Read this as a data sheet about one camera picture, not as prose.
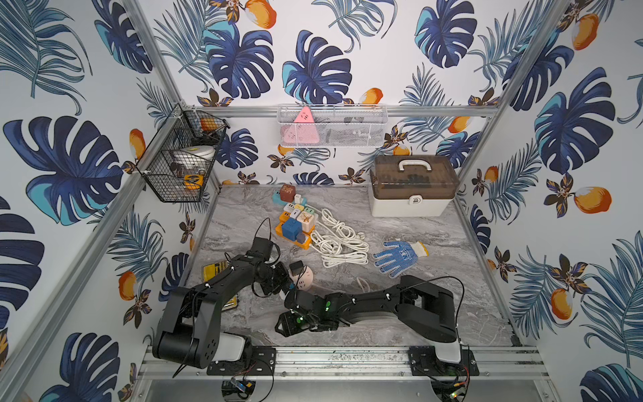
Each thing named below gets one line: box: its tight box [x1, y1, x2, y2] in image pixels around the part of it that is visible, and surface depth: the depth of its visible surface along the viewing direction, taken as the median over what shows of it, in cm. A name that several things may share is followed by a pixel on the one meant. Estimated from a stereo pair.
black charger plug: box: [288, 259, 304, 277], surface depth 89 cm
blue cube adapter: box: [282, 217, 303, 242], surface depth 99 cm
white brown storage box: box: [369, 154, 460, 217], surface depth 100 cm
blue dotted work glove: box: [372, 241, 430, 279], surface depth 99 cm
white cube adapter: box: [296, 211, 319, 232], surface depth 100 cm
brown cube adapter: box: [279, 182, 296, 203], surface depth 111 cm
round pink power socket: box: [288, 265, 314, 291], surface depth 90 cm
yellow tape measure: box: [183, 174, 204, 191], surface depth 83 cm
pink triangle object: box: [281, 106, 321, 145], surface depth 92 cm
